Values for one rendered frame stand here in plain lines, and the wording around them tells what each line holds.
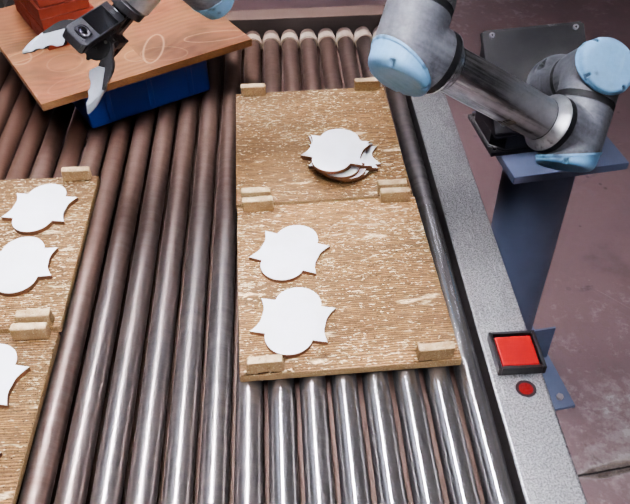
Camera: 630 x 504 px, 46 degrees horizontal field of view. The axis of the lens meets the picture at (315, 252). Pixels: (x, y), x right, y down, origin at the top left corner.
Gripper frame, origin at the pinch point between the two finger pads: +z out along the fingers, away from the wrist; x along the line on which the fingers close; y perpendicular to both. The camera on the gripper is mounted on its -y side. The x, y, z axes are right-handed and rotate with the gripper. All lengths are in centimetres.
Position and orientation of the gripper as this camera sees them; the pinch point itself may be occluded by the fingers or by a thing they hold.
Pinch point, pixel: (53, 85)
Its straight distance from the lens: 143.8
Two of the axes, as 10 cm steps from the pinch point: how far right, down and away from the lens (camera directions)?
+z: -7.1, 6.5, 2.6
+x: -7.0, -6.8, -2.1
